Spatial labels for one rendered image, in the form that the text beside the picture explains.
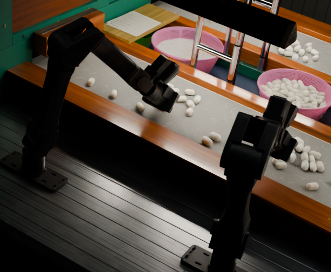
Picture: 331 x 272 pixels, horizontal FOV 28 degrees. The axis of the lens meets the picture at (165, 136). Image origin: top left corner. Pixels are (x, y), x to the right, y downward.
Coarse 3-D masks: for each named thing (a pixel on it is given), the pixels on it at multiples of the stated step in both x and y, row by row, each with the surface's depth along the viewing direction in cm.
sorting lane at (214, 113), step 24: (96, 72) 225; (120, 96) 215; (192, 96) 220; (216, 96) 222; (168, 120) 206; (192, 120) 208; (216, 120) 210; (216, 144) 199; (312, 144) 206; (288, 168) 194; (312, 192) 186
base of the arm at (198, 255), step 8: (192, 248) 170; (200, 248) 170; (184, 256) 167; (192, 256) 168; (200, 256) 168; (208, 256) 168; (216, 256) 160; (224, 256) 160; (192, 264) 165; (200, 264) 166; (208, 264) 165; (216, 264) 161; (224, 264) 160; (232, 264) 161
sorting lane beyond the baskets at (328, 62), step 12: (180, 12) 274; (204, 24) 268; (216, 24) 269; (300, 36) 270; (276, 48) 258; (312, 48) 262; (324, 48) 264; (300, 60) 252; (312, 60) 253; (324, 60) 255; (324, 72) 246
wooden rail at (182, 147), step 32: (32, 64) 219; (32, 96) 212; (96, 96) 208; (96, 128) 201; (128, 128) 196; (160, 128) 198; (160, 160) 192; (192, 160) 187; (192, 192) 190; (224, 192) 183; (256, 192) 178; (288, 192) 180; (256, 224) 181; (288, 224) 175; (320, 224) 171; (320, 256) 173
